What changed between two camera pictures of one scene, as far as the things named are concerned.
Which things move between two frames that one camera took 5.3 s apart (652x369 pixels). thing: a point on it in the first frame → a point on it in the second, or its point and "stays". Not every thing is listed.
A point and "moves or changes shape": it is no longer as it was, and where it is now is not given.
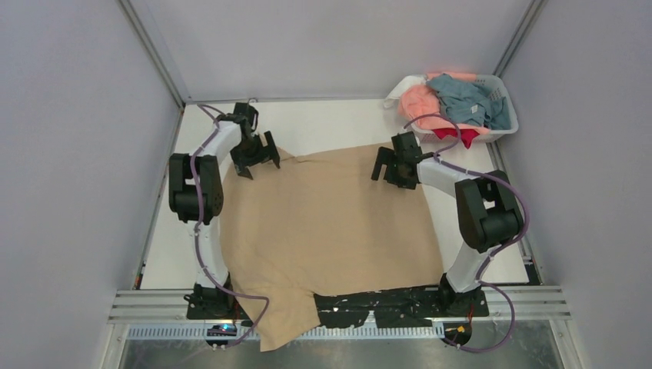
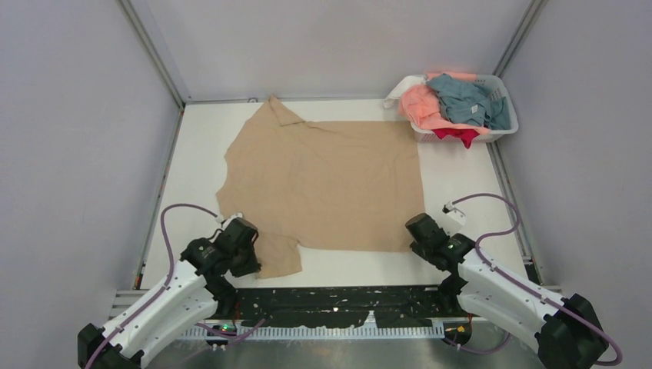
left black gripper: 241,161 → 252,266
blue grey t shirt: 471,102 stays
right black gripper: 385,156 → 417,249
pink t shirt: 424,98 stays
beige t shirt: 334,223 moves or changes shape
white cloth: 404,82 stays
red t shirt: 467,135 stays
